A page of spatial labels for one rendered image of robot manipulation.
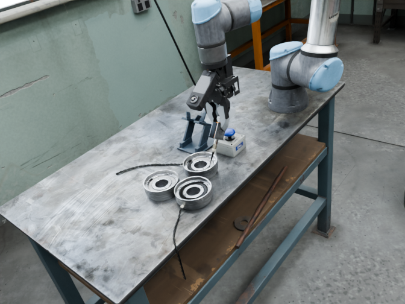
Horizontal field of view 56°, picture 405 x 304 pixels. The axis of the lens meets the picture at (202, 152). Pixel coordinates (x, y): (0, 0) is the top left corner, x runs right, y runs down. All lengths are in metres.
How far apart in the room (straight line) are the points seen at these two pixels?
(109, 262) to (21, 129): 1.73
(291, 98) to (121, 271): 0.84
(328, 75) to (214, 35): 0.44
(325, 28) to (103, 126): 2.00
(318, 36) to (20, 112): 1.86
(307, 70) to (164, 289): 0.81
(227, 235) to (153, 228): 0.36
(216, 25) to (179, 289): 0.75
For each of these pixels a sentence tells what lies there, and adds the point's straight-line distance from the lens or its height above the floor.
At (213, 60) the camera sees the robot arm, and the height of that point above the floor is 1.14.
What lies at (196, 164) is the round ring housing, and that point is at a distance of 1.17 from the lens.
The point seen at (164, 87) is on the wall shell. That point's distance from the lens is 3.25.
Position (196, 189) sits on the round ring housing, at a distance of 1.08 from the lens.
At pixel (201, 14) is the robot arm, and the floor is 1.26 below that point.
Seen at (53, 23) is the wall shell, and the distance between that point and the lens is 2.63.
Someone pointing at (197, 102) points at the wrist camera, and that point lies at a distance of 1.01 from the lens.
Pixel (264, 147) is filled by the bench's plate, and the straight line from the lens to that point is 1.25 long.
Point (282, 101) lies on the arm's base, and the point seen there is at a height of 0.84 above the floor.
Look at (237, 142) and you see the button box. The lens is 1.21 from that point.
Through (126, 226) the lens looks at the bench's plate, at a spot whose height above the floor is 0.80.
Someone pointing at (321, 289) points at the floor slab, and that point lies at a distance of 1.85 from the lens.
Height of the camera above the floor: 1.48
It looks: 33 degrees down
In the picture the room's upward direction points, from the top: 11 degrees counter-clockwise
